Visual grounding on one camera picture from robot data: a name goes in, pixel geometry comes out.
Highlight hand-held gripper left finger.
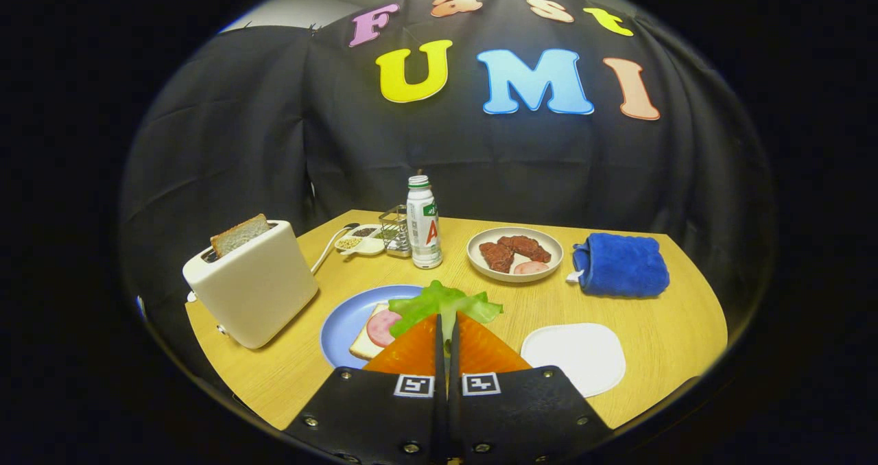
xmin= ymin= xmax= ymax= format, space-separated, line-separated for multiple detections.
xmin=283 ymin=314 xmax=450 ymax=465

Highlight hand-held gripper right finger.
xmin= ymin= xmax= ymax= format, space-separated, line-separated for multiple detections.
xmin=449 ymin=312 xmax=615 ymax=465

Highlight green lettuce leaf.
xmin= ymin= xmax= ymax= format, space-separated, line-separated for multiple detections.
xmin=388 ymin=280 xmax=503 ymax=339

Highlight toasted bread slice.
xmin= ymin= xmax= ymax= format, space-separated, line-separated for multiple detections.
xmin=210 ymin=213 xmax=272 ymax=258

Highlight white bread slice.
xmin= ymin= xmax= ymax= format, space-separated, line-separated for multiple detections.
xmin=349 ymin=303 xmax=399 ymax=361

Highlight small white plate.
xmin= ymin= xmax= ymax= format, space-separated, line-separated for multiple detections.
xmin=521 ymin=323 xmax=626 ymax=398

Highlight round pink ham slice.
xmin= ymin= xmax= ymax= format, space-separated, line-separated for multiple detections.
xmin=366 ymin=309 xmax=404 ymax=348

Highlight blue plate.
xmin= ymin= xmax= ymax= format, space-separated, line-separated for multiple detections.
xmin=320 ymin=285 xmax=426 ymax=370

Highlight beige plate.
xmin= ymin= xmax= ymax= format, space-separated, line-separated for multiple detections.
xmin=466 ymin=227 xmax=564 ymax=284

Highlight small brown meat piece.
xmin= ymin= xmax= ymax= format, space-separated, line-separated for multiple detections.
xmin=479 ymin=241 xmax=515 ymax=274

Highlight long brown meat piece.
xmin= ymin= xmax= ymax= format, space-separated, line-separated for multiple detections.
xmin=499 ymin=235 xmax=551 ymax=263

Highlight white divided condiment dish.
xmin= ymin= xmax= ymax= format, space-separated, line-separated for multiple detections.
xmin=334 ymin=224 xmax=386 ymax=257

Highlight cream toaster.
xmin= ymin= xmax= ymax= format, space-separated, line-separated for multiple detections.
xmin=182 ymin=219 xmax=320 ymax=350

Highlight folded blue towel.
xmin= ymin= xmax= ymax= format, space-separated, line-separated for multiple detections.
xmin=567 ymin=232 xmax=670 ymax=298

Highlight white drink bottle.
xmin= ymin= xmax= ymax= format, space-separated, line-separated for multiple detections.
xmin=406 ymin=175 xmax=443 ymax=270

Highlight black backdrop cloth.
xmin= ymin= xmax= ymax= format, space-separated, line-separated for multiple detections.
xmin=120 ymin=0 xmax=776 ymax=383

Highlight white toaster cable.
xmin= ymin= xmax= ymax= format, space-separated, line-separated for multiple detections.
xmin=310 ymin=223 xmax=359 ymax=275

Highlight metal wire holder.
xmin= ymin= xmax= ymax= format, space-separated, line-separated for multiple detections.
xmin=379 ymin=205 xmax=412 ymax=258

